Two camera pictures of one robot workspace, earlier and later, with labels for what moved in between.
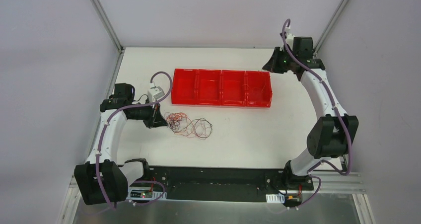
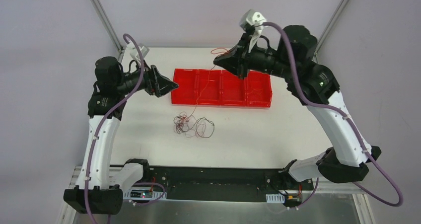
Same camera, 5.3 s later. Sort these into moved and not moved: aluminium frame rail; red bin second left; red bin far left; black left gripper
Moved: black left gripper
Not moved: aluminium frame rail; red bin second left; red bin far left
